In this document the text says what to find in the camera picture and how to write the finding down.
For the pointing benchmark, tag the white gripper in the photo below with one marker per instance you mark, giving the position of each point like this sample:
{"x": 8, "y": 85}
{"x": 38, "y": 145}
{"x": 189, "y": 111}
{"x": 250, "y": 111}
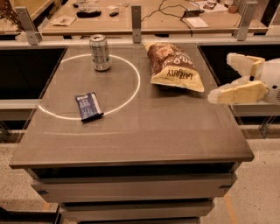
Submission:
{"x": 272, "y": 78}

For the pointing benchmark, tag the silver 7up soda can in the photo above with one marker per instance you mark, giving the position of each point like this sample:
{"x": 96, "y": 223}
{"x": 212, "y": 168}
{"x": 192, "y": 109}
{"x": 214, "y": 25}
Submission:
{"x": 100, "y": 52}

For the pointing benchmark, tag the white paper card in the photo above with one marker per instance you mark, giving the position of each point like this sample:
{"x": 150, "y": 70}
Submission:
{"x": 197, "y": 22}

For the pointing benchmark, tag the brown yellow chip bag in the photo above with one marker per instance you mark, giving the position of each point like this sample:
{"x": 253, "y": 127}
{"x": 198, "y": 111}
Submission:
{"x": 171, "y": 66}

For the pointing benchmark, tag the grey drawer cabinet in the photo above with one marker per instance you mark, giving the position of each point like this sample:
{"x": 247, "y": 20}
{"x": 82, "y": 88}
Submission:
{"x": 135, "y": 192}

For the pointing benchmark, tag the small black device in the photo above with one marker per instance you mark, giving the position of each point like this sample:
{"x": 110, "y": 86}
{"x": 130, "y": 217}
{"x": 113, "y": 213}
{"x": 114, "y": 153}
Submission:
{"x": 114, "y": 13}

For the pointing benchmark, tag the blue snack packet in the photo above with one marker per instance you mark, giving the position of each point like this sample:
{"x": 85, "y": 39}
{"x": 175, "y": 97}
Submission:
{"x": 88, "y": 106}

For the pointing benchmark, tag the black object on back table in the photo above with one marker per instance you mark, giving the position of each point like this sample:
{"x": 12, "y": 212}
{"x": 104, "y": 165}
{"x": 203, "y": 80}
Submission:
{"x": 88, "y": 14}

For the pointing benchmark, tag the brown paper packet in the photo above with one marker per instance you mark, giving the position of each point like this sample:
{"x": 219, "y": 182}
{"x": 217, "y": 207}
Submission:
{"x": 63, "y": 21}

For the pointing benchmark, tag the right metal bracket post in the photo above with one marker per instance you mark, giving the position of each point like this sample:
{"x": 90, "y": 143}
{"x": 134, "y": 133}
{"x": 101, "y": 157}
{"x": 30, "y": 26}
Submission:
{"x": 248, "y": 12}

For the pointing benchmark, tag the metal bracket post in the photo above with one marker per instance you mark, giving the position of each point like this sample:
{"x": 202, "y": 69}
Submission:
{"x": 32, "y": 33}
{"x": 136, "y": 23}
{"x": 248, "y": 12}

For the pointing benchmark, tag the middle metal bracket post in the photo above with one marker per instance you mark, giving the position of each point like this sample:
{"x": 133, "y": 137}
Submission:
{"x": 136, "y": 23}

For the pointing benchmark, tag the left metal bracket post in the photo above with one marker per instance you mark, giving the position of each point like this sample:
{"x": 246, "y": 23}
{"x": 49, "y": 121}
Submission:
{"x": 32, "y": 33}

